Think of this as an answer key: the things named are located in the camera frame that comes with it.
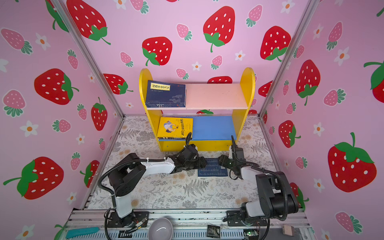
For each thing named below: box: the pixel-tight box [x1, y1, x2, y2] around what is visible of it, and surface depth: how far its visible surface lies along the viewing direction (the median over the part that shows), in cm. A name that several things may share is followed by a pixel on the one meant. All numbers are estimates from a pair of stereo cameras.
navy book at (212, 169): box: [197, 158, 229, 177], surface depth 92 cm
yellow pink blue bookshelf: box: [139, 67, 256, 151], surface depth 77 cm
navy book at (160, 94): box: [145, 80, 187, 108], surface depth 71 cm
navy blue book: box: [145, 103, 186, 108], surface depth 69 cm
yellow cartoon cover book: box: [156, 116, 193, 140], surface depth 92 cm
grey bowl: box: [148, 217, 174, 240], surface depth 71 cm
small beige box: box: [282, 224, 295, 237], surface depth 71 cm
